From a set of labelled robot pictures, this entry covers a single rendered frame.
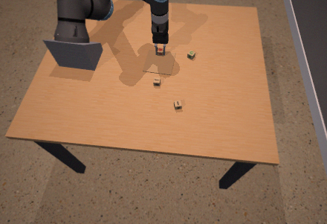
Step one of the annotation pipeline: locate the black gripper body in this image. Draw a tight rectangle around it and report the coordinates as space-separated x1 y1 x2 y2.
151 11 169 44

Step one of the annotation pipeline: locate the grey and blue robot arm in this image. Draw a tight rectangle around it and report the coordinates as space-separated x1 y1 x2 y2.
54 0 169 43

